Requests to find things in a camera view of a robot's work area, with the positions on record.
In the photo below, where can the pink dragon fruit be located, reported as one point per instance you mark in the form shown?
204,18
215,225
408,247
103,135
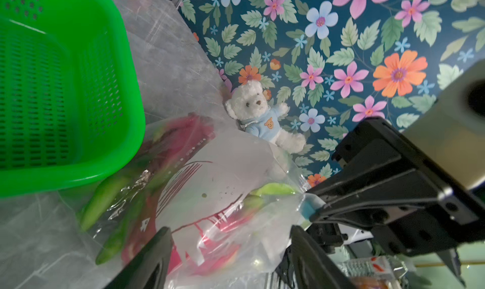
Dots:
170,198

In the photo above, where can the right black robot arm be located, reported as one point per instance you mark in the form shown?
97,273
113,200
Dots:
451,132

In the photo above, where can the white teddy bear blue shirt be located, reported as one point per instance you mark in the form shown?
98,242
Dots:
250,108

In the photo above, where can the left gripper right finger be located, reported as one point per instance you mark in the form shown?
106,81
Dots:
312,267

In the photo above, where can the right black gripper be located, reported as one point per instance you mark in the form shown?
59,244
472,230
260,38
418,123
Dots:
390,188

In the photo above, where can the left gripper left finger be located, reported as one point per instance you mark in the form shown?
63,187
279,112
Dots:
148,270

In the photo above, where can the clear zip-top bag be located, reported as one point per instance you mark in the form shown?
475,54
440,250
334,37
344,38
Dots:
212,198

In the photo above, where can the green plastic basket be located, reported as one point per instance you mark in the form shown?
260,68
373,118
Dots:
71,108

